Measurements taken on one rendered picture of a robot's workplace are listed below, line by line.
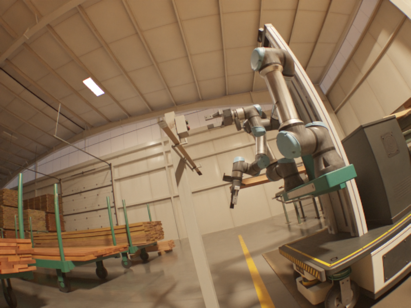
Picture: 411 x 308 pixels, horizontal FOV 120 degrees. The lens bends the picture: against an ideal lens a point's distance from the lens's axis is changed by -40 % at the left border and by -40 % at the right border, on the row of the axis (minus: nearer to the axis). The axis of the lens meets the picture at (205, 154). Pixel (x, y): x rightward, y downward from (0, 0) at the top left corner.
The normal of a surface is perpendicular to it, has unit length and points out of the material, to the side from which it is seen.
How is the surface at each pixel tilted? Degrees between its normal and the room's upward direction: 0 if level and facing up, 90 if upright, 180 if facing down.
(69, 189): 90
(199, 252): 90
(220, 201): 87
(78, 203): 90
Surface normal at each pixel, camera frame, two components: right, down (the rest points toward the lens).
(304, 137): 0.16, -0.22
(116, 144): -0.13, -0.30
